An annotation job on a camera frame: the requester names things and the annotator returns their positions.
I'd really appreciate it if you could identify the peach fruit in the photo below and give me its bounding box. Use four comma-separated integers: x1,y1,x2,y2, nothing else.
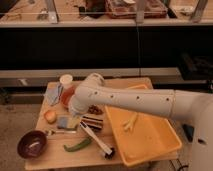
44,110,57,124

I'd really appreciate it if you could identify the yellow plastic tray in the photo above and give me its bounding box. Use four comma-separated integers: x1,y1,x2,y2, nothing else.
104,84,183,167

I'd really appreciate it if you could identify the white handled brush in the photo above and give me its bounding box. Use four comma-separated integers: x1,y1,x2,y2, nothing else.
80,121,115,159

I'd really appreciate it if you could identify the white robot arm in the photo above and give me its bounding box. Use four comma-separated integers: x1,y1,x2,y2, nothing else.
68,73,213,171

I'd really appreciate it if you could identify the bunch of dark grapes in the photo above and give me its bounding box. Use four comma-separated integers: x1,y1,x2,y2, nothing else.
88,105,103,115

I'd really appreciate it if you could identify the green chili pepper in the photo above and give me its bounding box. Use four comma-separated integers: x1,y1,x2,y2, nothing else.
63,137,92,152

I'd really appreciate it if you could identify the wooden table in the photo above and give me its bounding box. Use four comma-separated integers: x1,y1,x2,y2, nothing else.
24,77,180,171

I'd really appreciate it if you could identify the dark red bowl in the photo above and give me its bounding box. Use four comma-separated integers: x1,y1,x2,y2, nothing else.
17,130,47,159

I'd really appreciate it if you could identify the blue sponge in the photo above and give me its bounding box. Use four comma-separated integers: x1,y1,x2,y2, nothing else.
57,116,78,130

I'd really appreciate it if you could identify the white cup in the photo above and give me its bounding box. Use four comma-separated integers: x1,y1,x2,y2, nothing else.
59,74,73,89

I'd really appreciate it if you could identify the black foot pedal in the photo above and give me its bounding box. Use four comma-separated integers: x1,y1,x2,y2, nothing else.
182,124,194,142

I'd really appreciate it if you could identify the yellow food item in tray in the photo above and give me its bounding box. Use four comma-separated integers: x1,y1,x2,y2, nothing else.
123,113,138,131

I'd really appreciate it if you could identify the orange bowl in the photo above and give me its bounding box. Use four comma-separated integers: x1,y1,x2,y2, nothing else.
60,87,75,108

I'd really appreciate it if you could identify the blue grey cloth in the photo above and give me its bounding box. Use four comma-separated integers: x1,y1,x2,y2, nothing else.
44,83,63,106

